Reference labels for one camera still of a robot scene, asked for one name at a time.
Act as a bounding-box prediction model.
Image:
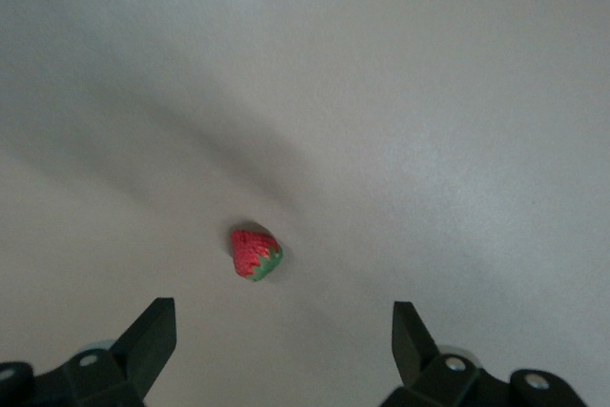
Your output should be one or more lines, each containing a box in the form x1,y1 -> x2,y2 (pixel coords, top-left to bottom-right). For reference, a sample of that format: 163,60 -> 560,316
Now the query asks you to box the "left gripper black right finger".
380,300 -> 585,407

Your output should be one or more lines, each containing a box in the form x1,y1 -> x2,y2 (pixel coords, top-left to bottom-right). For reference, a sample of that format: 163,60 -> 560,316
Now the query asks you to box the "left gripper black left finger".
0,297 -> 178,407

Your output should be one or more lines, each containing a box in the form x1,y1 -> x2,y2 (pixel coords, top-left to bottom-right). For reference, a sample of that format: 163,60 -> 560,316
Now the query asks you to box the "red plastic strawberry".
230,228 -> 284,283

